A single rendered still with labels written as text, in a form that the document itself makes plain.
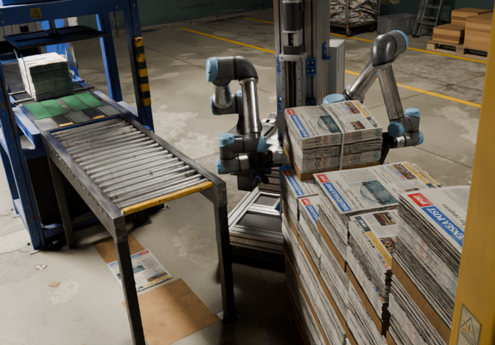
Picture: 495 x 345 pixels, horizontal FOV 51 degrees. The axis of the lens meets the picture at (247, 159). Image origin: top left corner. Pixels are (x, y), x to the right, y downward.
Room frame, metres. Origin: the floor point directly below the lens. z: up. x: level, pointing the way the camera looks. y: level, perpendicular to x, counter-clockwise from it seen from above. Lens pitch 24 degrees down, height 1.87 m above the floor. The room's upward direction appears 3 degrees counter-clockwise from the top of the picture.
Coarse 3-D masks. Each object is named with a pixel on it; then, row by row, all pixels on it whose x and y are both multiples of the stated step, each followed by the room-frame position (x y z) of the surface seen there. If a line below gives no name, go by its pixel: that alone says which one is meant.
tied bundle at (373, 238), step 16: (352, 224) 1.34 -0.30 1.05; (368, 224) 1.32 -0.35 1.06; (384, 224) 1.31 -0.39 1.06; (352, 240) 1.36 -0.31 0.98; (368, 240) 1.23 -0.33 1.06; (384, 240) 1.23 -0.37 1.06; (352, 256) 1.33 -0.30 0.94; (368, 256) 1.21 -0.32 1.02; (384, 256) 1.15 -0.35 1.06; (352, 272) 1.34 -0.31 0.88; (368, 272) 1.22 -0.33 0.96; (384, 272) 1.10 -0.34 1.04; (368, 288) 1.20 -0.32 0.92; (384, 288) 1.11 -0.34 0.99; (384, 304) 1.10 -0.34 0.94; (384, 320) 1.10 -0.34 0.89
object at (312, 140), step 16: (288, 112) 2.29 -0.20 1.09; (304, 112) 2.28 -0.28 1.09; (320, 112) 2.29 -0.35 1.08; (288, 128) 2.27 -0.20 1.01; (304, 128) 2.13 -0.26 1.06; (320, 128) 2.13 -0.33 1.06; (288, 144) 2.30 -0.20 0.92; (304, 144) 2.06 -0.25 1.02; (320, 144) 2.07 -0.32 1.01; (336, 144) 2.08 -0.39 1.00; (304, 160) 2.08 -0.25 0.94; (320, 160) 2.09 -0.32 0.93
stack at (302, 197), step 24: (288, 192) 2.08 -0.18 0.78; (312, 192) 1.97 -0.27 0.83; (312, 216) 1.77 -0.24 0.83; (288, 240) 2.10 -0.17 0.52; (312, 240) 1.75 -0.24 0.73; (288, 264) 2.15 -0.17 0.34; (336, 264) 1.48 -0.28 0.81; (288, 288) 2.15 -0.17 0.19; (312, 288) 1.72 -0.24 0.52; (336, 288) 1.47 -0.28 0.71; (288, 312) 2.15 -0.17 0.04; (360, 312) 1.26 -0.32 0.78; (312, 336) 1.73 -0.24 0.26; (336, 336) 1.44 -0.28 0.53; (360, 336) 1.25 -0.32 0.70; (384, 336) 1.10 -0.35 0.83
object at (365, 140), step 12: (336, 108) 2.31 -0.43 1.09; (348, 108) 2.30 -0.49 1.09; (360, 108) 2.29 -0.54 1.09; (348, 120) 2.19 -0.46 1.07; (360, 120) 2.19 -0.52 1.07; (372, 120) 2.18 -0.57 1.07; (360, 132) 2.10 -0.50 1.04; (372, 132) 2.11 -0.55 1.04; (348, 144) 2.10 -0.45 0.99; (360, 144) 2.11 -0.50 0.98; (372, 144) 2.12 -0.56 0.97; (348, 156) 2.12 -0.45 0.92; (360, 156) 2.13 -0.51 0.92; (372, 156) 2.14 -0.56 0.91
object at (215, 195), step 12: (132, 120) 3.16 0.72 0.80; (144, 132) 2.93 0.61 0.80; (168, 144) 2.70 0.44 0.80; (180, 156) 2.52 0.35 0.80; (192, 168) 2.37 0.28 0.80; (204, 168) 2.35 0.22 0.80; (216, 180) 2.21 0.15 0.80; (204, 192) 2.28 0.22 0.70; (216, 192) 2.17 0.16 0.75; (216, 204) 2.18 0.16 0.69
